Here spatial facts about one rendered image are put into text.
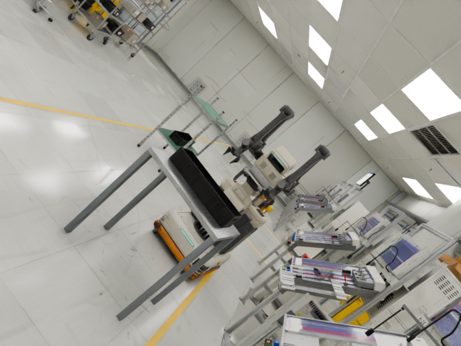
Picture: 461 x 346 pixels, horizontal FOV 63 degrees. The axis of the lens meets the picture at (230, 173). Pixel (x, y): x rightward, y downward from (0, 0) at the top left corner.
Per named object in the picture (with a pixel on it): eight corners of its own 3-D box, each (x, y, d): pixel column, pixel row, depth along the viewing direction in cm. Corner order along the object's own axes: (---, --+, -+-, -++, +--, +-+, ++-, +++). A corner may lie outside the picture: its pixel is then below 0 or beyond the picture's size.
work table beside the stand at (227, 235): (106, 225, 284) (182, 156, 270) (156, 303, 265) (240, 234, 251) (63, 228, 241) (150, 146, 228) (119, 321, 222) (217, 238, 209)
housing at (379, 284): (372, 298, 299) (375, 281, 298) (363, 279, 347) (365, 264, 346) (383, 301, 297) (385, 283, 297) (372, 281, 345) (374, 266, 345)
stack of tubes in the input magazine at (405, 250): (392, 270, 297) (420, 250, 292) (379, 255, 347) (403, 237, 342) (403, 283, 296) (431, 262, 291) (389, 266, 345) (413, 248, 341)
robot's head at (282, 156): (275, 153, 328) (282, 143, 317) (290, 171, 322) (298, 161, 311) (264, 158, 320) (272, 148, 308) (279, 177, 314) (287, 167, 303)
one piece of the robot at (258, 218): (190, 217, 389) (250, 165, 374) (221, 260, 374) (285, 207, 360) (175, 217, 357) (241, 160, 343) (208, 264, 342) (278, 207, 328)
